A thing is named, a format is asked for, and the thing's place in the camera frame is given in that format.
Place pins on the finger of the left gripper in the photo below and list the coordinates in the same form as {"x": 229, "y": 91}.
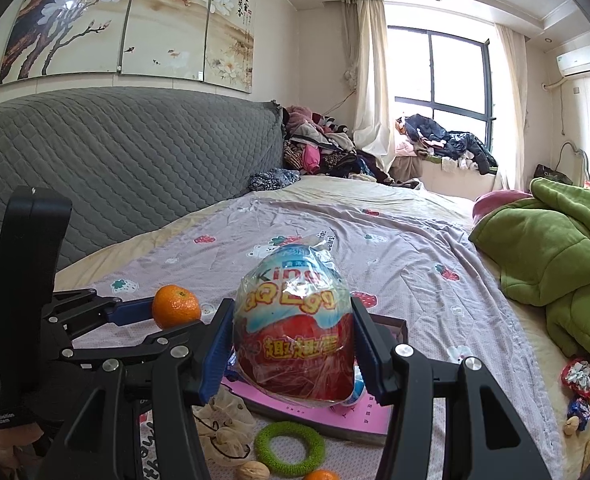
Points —
{"x": 134, "y": 343}
{"x": 125, "y": 309}

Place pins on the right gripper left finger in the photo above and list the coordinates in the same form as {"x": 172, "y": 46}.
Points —
{"x": 210, "y": 349}

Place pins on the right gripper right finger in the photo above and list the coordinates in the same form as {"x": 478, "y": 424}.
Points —
{"x": 485, "y": 437}

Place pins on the orange mandarin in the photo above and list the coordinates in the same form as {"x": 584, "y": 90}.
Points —
{"x": 173, "y": 306}
{"x": 322, "y": 474}

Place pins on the surprise egg toy packet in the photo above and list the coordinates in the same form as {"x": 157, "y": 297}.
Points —
{"x": 295, "y": 277}

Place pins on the brown walnut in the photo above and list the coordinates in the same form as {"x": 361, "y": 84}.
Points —
{"x": 252, "y": 470}

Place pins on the small snacks pile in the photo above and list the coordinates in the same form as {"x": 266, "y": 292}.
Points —
{"x": 575, "y": 378}

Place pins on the pink blue book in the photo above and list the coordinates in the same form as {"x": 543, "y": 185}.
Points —
{"x": 367, "y": 416}

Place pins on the shallow grey box tray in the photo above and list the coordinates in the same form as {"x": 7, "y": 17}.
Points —
{"x": 304, "y": 368}

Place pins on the grey quilted headboard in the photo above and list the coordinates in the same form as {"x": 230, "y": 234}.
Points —
{"x": 132, "y": 160}

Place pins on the pink strawberry bedsheet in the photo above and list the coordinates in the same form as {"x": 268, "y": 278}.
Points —
{"x": 414, "y": 263}

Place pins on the green fleece blanket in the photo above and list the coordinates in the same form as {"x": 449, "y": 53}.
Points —
{"x": 541, "y": 245}

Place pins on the clothes pile by headboard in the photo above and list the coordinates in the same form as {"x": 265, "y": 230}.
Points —
{"x": 315, "y": 144}

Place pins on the pink pillow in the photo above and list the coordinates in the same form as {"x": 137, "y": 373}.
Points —
{"x": 487, "y": 203}

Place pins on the dark clothes on windowsill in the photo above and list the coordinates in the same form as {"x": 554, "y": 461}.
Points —
{"x": 447, "y": 143}

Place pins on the cream curtain left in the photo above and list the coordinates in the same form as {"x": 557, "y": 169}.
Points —
{"x": 365, "y": 42}

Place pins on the cream curtain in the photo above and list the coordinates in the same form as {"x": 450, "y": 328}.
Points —
{"x": 365, "y": 42}
{"x": 509, "y": 70}

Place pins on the white air conditioner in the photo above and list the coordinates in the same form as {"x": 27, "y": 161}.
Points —
{"x": 574, "y": 63}

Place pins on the cream curtain right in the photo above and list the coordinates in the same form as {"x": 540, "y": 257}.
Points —
{"x": 509, "y": 70}

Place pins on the floral wall painting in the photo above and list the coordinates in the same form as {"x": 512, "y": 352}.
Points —
{"x": 208, "y": 41}

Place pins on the window with dark frame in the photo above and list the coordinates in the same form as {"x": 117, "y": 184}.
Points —
{"x": 441, "y": 76}

